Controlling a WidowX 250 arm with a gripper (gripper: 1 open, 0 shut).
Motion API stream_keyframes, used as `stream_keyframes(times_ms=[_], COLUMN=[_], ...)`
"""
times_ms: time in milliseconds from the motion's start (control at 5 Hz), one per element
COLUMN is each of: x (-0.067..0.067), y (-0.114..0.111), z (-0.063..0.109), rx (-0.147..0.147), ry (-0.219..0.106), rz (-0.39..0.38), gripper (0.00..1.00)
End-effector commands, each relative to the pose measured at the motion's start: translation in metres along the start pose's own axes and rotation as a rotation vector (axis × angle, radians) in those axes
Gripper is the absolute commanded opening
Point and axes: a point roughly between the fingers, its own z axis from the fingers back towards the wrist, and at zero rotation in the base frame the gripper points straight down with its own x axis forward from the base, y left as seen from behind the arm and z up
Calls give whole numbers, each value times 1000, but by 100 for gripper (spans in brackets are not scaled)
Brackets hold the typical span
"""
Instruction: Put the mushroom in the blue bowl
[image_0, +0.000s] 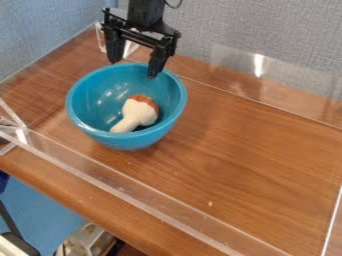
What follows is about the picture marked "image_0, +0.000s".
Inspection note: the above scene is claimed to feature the clear acrylic back barrier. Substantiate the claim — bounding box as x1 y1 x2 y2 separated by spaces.
128 29 342 129

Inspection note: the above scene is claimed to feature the white power strip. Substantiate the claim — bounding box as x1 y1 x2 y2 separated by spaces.
53 223 118 256

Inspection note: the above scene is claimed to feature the white toy mushroom brown cap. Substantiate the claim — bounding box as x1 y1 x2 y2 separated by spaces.
110 94 159 133

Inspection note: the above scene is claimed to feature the clear acrylic barrier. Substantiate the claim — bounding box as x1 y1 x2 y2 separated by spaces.
128 29 342 129
0 129 291 256

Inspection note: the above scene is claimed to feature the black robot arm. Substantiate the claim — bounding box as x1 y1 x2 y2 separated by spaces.
102 0 182 79

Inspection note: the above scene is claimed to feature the clear acrylic front barrier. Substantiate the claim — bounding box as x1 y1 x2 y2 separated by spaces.
0 129 291 256

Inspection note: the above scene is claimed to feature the clear acrylic corner bracket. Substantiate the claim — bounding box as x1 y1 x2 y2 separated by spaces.
95 21 139 58

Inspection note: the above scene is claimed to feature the clear acrylic left bracket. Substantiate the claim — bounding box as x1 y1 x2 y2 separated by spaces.
0 98 29 156

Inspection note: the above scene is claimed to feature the blue plastic bowl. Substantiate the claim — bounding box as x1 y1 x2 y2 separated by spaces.
65 63 187 150

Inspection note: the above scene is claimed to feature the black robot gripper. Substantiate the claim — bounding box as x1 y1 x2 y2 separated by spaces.
102 6 182 79

